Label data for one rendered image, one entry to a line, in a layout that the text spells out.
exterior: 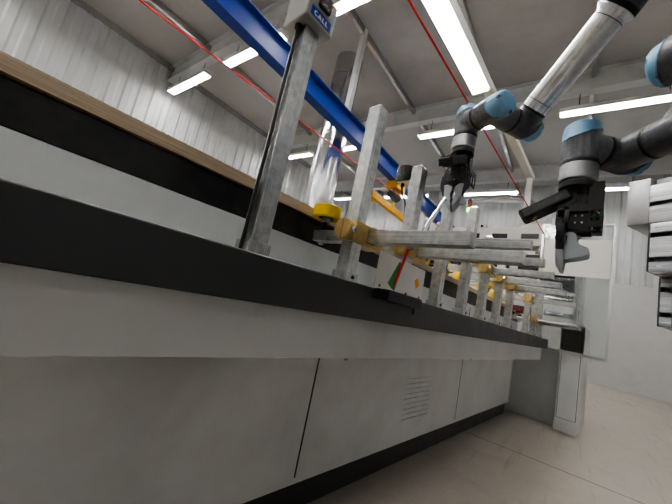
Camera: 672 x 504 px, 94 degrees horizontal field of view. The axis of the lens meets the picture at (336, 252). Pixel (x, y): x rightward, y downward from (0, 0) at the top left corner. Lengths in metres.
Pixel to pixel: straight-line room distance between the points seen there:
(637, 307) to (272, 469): 9.46
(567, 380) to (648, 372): 6.62
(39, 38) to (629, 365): 13.27
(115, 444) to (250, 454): 0.33
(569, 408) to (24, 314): 3.33
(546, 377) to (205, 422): 3.07
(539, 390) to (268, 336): 3.11
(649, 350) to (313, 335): 9.49
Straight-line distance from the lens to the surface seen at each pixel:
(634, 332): 9.92
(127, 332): 0.51
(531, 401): 3.55
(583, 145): 0.94
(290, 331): 0.65
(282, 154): 0.60
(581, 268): 3.41
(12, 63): 0.71
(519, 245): 1.15
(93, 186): 0.70
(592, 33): 1.18
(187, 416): 0.84
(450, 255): 0.93
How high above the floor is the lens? 0.65
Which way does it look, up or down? 9 degrees up
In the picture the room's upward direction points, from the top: 12 degrees clockwise
